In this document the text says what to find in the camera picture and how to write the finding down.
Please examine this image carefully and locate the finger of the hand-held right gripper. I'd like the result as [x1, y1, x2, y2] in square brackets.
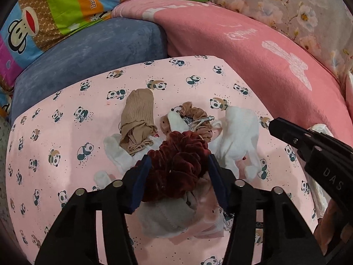
[268, 117, 331, 162]

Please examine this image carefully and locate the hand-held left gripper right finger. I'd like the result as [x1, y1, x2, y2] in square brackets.
[208, 153, 327, 265]

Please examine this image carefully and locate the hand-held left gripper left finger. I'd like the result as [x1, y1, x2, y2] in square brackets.
[34, 155, 152, 265]

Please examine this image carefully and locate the dark red velvet scrunchie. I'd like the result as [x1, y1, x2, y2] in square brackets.
[142, 131, 211, 202]

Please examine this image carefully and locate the beige polka dot scrunchie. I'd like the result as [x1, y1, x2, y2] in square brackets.
[161, 101, 213, 141]

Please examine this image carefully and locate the beige stocking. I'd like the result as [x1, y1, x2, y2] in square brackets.
[119, 88, 158, 156]

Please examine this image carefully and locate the person's right hand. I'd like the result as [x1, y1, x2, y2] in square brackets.
[316, 199, 344, 243]

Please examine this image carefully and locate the pale pink cloth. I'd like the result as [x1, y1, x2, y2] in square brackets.
[171, 177, 235, 243]

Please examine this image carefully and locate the white sock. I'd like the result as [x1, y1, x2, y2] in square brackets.
[94, 134, 163, 191]

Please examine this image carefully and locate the grey cloth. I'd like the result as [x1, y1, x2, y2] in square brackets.
[138, 196, 199, 239]

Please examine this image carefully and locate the large white cloth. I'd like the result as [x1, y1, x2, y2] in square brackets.
[211, 106, 262, 180]

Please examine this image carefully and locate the pink panda print cloth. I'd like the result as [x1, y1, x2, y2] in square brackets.
[6, 55, 320, 265]

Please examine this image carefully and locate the pink fleece blanket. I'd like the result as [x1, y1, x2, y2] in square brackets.
[112, 0, 348, 133]

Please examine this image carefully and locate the floral bed sheet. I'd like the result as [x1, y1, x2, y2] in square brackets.
[205, 0, 353, 89]

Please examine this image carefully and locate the blue velvet cushion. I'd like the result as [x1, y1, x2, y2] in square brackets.
[11, 17, 169, 122]

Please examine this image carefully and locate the colourful monkey print pillow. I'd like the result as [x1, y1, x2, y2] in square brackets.
[0, 0, 169, 116]

